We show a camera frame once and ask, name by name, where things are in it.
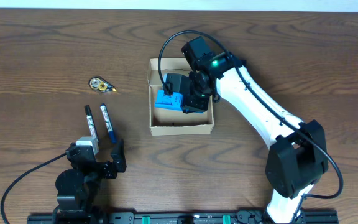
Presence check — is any blue whiteboard marker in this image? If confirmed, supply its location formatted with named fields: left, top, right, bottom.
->
left=100, top=103, right=117, bottom=144

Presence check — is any cardboard box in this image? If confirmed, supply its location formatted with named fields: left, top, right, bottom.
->
left=146, top=58, right=214, bottom=136

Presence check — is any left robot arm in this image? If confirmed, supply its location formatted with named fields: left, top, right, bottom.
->
left=55, top=136, right=127, bottom=223

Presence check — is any blue plastic tool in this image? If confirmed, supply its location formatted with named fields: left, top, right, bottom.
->
left=155, top=73, right=209, bottom=113

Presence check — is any black whiteboard marker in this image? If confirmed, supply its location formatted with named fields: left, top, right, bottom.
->
left=85, top=105, right=99, bottom=142

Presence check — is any black mounting rail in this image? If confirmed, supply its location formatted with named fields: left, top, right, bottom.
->
left=26, top=210, right=340, bottom=224

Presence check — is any correction tape dispenser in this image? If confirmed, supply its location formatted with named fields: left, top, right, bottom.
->
left=88, top=76, right=117, bottom=93

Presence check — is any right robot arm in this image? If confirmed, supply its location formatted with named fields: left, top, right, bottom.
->
left=156, top=33, right=330, bottom=223

